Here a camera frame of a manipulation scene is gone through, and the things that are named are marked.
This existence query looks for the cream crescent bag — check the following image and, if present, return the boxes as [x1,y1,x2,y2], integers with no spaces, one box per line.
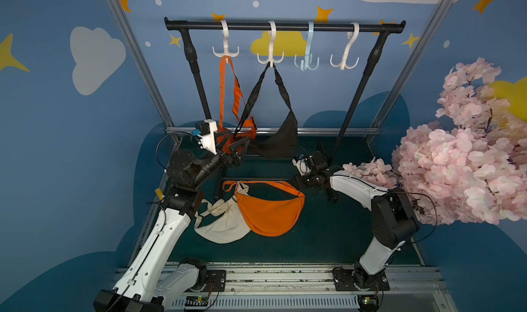
[194,182,251,244]

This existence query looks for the yellow toy shovel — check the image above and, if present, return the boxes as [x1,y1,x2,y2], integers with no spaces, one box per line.
[155,188,164,201]

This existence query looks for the black clothes rack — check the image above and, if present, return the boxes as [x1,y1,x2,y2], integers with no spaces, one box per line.
[164,18,406,161]

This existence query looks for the left controller board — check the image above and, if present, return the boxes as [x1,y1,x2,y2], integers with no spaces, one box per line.
[183,296,213,310]

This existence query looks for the right controller board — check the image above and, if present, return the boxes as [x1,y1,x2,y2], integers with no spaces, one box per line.
[358,296,380,312]

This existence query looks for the orange crescent bag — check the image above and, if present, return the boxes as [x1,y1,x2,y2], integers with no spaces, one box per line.
[222,180,305,237]

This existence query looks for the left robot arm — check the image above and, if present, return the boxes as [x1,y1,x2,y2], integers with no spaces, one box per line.
[93,131,251,311]

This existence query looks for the white hook far left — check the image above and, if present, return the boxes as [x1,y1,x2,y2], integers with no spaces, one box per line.
[212,20,240,58]

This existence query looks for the pink blossom tree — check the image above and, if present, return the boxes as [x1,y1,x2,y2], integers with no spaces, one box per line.
[343,58,526,225]

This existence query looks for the aluminium frame rail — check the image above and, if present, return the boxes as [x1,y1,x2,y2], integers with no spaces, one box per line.
[166,127,382,136]

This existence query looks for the black sling bag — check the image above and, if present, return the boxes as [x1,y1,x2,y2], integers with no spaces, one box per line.
[233,62,298,159]

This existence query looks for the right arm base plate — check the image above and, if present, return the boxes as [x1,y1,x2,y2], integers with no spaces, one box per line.
[332,267,390,291]

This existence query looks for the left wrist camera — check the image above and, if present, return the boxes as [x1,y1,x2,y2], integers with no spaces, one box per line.
[192,119,218,155]

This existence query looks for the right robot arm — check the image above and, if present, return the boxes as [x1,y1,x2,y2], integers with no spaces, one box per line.
[292,151,419,283]

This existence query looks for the white hook far right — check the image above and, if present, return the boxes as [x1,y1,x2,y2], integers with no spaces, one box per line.
[330,22,360,71]

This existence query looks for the white hook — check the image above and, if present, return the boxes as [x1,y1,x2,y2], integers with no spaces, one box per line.
[212,20,240,58]
[257,21,285,67]
[330,22,360,71]

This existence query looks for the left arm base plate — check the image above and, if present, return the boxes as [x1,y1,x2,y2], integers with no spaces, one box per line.
[195,269,226,292]

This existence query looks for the light blue hook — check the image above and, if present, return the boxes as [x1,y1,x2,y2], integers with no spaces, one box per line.
[295,22,320,72]

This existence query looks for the red-orange sling bag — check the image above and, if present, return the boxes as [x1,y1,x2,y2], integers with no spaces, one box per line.
[218,56,257,139]

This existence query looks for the controller board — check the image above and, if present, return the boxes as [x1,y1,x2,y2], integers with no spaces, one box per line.
[183,296,213,310]
[358,296,380,312]

